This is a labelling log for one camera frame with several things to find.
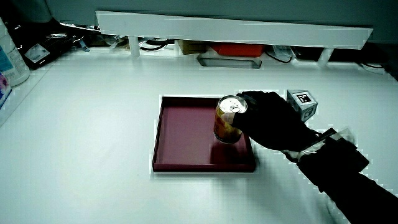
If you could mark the person's right hand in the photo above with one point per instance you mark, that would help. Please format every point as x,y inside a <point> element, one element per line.
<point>270,124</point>

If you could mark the gold red bull can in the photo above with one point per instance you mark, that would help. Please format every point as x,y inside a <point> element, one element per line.
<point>224,127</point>

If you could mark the dark red square plate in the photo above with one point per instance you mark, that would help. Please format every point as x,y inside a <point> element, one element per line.
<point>186,137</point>

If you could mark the person's right forearm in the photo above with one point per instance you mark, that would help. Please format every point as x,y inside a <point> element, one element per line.
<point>351,183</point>

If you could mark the grey flat tray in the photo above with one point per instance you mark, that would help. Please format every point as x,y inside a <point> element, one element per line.
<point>229,63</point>

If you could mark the red plastic box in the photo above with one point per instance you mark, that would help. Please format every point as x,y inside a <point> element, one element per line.
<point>237,49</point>

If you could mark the white desk shelf riser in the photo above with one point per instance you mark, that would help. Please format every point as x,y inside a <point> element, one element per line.
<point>230,29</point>

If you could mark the brown cardboard box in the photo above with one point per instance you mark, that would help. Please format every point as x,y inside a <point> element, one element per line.
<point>191,47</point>

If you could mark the black device with white label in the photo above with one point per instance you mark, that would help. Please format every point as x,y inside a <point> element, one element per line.
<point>40,46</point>

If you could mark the white plastic bottle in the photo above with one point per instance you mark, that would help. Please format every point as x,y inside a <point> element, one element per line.
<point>11,62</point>

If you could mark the colourful printed packet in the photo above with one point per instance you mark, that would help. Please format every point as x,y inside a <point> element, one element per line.
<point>3,88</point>

